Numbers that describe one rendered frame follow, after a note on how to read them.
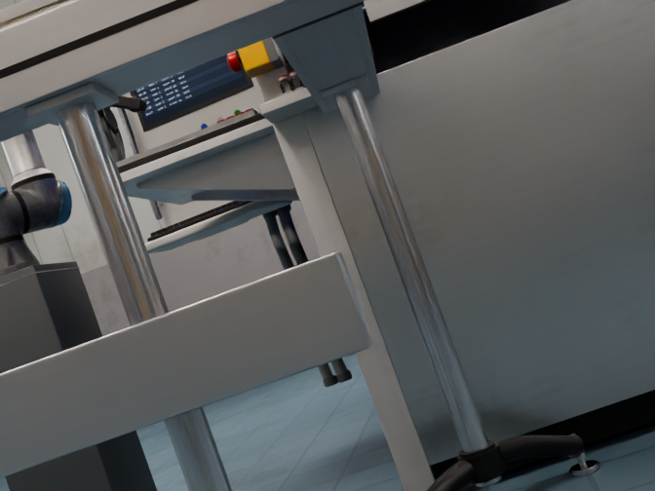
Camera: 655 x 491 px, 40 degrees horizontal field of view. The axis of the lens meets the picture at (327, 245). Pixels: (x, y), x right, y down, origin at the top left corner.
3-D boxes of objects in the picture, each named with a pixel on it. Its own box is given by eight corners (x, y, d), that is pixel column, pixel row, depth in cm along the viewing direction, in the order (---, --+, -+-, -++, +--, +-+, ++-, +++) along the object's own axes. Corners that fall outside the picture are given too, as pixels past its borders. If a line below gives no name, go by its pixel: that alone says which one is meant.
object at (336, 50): (317, 116, 188) (290, 45, 188) (387, 90, 186) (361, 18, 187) (261, 44, 119) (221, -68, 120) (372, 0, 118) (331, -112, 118)
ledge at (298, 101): (334, 99, 187) (331, 91, 187) (328, 89, 174) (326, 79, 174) (271, 124, 188) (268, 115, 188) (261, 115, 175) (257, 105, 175)
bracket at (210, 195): (323, 198, 251) (307, 154, 251) (322, 197, 248) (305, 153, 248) (209, 240, 254) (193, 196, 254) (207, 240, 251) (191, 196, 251)
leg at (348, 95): (510, 467, 169) (368, 82, 171) (515, 479, 160) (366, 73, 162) (464, 482, 170) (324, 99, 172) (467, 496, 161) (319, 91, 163)
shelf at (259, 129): (336, 147, 259) (334, 140, 259) (309, 111, 189) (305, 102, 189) (181, 205, 263) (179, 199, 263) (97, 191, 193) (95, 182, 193)
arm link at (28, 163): (14, 241, 239) (-55, 48, 241) (66, 227, 249) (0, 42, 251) (29, 229, 230) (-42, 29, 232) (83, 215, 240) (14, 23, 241)
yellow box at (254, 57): (284, 66, 186) (272, 33, 186) (279, 58, 179) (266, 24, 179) (250, 79, 187) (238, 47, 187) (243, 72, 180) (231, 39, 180)
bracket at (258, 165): (300, 186, 201) (281, 132, 201) (299, 185, 198) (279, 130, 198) (159, 239, 204) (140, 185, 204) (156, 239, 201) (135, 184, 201)
